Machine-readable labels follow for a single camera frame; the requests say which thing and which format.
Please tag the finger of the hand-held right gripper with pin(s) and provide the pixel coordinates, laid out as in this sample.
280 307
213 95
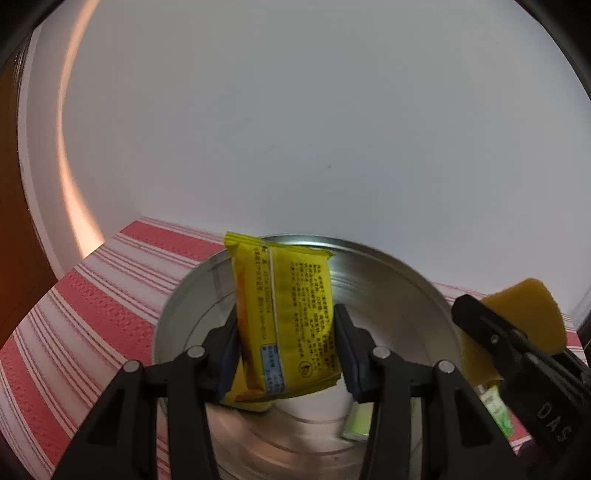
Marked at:
485 332

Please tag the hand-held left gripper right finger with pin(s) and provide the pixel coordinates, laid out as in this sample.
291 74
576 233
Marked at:
351 364

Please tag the white door frame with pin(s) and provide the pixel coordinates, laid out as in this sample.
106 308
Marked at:
41 161

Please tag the yellow green scouring sponge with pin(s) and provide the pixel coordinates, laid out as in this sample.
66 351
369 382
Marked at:
531 314
249 402

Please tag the green tissue pack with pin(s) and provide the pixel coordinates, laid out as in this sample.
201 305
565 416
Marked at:
498 410
358 422

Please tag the yellow snack packet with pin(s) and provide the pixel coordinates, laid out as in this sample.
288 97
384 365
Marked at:
286 323

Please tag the red white striped tablecloth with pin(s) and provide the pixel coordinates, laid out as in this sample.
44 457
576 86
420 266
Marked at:
92 314

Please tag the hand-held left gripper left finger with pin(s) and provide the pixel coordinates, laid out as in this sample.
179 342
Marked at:
228 364

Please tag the round metal bowl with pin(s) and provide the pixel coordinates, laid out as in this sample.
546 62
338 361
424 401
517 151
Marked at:
406 300

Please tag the brown wooden door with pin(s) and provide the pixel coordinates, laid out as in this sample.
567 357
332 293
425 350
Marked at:
18 207

